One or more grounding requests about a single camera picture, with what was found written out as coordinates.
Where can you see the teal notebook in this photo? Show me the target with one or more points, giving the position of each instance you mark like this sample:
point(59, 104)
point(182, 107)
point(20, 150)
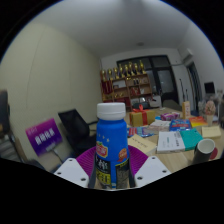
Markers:
point(192, 138)

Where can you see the wooden shelf unit with trophies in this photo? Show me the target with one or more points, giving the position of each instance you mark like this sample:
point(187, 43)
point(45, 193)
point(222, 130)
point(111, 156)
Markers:
point(126, 88)

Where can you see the purple sign board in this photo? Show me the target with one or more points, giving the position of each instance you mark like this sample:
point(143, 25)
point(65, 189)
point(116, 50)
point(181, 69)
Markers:
point(43, 136)

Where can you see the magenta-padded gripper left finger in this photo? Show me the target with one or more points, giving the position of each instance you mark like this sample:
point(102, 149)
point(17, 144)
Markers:
point(71, 171)

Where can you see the blue white-capped drink bottle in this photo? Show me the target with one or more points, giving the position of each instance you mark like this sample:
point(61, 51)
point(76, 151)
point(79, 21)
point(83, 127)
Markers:
point(111, 140)

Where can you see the colourful magazine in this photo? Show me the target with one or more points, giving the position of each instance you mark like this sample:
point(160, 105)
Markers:
point(140, 131)

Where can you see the flat round red coaster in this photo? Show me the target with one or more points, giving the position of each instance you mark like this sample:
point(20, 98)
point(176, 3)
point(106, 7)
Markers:
point(214, 153)

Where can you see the black tripod stand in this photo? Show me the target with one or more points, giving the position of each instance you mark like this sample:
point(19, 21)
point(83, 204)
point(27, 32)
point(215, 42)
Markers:
point(181, 90)

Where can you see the pink flowers in white pot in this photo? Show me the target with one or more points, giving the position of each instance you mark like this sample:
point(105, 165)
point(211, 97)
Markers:
point(210, 108)

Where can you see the pale yellow notepad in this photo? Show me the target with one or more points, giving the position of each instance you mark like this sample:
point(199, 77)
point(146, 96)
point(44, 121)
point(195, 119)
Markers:
point(211, 131)

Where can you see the black office chair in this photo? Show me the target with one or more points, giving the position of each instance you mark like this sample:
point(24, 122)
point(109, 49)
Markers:
point(76, 130)

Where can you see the orange book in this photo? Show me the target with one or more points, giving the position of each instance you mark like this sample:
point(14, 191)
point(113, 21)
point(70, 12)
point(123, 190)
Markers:
point(198, 121)

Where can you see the black cup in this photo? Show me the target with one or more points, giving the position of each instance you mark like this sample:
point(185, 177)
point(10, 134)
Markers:
point(201, 153)

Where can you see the blue packet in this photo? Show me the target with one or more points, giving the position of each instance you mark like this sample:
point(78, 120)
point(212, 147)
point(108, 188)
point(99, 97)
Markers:
point(180, 125)

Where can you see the small upright orange box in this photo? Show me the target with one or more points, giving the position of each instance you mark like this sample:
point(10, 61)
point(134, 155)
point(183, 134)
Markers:
point(186, 110)

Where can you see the silver ribbed suitcase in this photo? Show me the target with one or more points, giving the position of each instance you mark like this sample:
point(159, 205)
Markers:
point(10, 150)

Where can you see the yellow gift box, red ribbon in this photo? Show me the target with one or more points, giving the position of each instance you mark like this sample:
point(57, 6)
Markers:
point(138, 119)

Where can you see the beige envelope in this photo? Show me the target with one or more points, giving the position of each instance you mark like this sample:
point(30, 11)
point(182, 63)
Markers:
point(141, 144)

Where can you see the pink box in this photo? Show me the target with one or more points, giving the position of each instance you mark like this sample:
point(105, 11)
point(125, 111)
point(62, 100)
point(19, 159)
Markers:
point(170, 116)

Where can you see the black computer monitor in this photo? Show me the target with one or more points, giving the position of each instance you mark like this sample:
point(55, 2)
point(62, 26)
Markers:
point(209, 87)

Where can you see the white paper booklet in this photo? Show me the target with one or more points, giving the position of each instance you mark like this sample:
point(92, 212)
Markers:
point(170, 141)

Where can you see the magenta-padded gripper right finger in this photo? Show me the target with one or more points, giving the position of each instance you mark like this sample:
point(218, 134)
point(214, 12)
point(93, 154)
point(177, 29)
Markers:
point(151, 170)

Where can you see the white wall air conditioner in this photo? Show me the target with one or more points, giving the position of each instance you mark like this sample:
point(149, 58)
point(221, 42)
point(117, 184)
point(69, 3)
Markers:
point(187, 55)

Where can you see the white packet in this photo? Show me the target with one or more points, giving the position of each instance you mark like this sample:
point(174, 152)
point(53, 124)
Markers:
point(159, 125)

